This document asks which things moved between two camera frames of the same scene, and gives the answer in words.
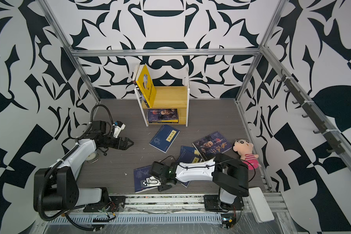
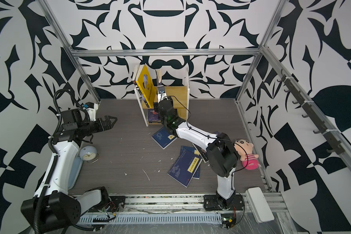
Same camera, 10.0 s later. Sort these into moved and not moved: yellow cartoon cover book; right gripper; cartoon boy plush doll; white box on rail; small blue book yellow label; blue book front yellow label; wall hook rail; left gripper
Moved: left gripper; small blue book yellow label; right gripper; blue book front yellow label
Not moved: wall hook rail; yellow cartoon cover book; cartoon boy plush doll; white box on rail
